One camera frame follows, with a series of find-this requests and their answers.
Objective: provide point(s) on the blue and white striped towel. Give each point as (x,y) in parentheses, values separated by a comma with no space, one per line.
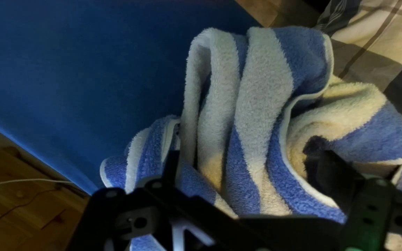
(252,115)

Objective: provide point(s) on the plaid bed comforter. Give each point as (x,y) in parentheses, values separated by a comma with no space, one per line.
(383,42)

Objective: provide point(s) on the blue ironing board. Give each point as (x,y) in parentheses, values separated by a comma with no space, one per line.
(80,74)

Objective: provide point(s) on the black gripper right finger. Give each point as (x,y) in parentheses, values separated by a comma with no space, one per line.
(369,203)

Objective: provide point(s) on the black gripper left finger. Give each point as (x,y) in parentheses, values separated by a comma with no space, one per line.
(118,213)

